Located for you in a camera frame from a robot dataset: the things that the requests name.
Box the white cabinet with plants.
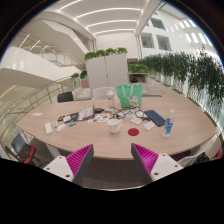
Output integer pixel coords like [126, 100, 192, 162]
[83, 47, 130, 90]

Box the white power strip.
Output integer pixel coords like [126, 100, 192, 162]
[44, 122, 54, 136]

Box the white shelf unit with plants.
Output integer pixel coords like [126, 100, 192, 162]
[128, 63, 149, 84]

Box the row of tall green plants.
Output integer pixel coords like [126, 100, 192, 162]
[138, 46, 224, 114]

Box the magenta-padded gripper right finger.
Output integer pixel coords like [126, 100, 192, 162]
[130, 143, 184, 185]

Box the red and black office chair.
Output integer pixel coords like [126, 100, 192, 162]
[4, 133, 49, 168]

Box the dark blue keyboard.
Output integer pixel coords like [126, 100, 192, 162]
[143, 109, 167, 128]

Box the white printed mug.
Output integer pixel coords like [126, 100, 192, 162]
[107, 118, 123, 135]

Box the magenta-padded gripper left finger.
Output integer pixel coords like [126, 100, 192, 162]
[43, 143, 95, 186]

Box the flat round red coaster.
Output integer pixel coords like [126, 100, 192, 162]
[127, 127, 140, 137]

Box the green cat-print tote bag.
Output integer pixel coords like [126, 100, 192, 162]
[116, 84, 143, 109]

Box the colourful sticker sheet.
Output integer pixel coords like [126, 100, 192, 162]
[88, 114, 111, 124]

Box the potted green plant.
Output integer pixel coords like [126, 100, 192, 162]
[70, 69, 89, 89]

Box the clear blue-labelled water bottle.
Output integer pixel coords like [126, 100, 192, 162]
[162, 109, 176, 138]

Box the small white adapter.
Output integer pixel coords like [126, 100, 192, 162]
[55, 123, 67, 133]

